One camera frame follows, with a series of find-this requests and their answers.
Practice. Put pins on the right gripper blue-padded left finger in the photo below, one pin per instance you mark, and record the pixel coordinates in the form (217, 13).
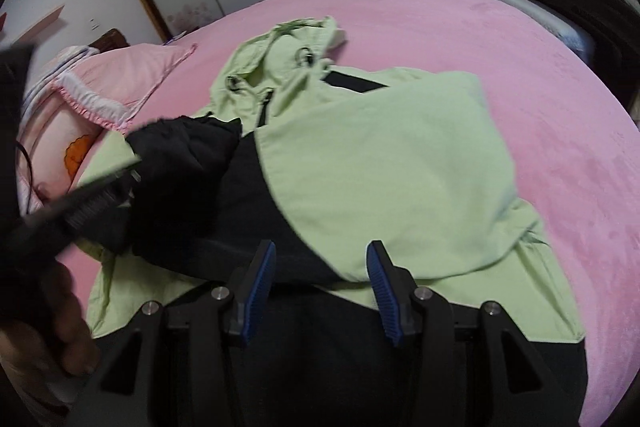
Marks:
(251, 292)

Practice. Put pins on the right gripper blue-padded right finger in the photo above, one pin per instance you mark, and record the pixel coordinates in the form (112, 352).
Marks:
(392, 287)

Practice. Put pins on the green and black hooded jacket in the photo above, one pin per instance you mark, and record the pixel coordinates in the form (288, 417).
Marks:
(323, 160)

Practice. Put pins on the person's left hand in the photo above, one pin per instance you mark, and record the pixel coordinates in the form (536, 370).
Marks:
(62, 347)

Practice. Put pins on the cartoon print pillow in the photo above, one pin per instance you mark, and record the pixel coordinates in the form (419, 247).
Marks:
(55, 138)

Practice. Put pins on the pink pillow with white trim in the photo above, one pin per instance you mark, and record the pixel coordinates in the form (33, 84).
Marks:
(109, 89)

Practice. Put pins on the pink bed sheet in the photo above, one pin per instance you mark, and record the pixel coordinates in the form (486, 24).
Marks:
(575, 148)

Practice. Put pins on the wall shelf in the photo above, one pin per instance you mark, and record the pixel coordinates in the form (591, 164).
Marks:
(45, 27)

